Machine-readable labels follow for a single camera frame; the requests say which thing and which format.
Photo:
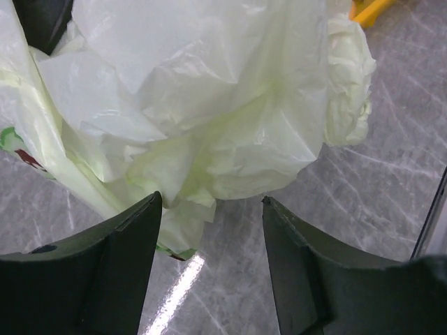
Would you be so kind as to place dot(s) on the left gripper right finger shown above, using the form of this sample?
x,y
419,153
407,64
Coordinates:
x,y
323,286

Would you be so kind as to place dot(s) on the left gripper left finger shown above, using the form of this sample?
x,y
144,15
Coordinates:
x,y
93,282

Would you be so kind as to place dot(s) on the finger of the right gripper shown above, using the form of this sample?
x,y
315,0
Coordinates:
x,y
44,21

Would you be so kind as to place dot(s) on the pale green plastic bag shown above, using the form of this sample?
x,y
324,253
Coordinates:
x,y
198,100

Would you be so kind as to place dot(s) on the yellow plastic tray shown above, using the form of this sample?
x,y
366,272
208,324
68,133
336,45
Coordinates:
x,y
365,12

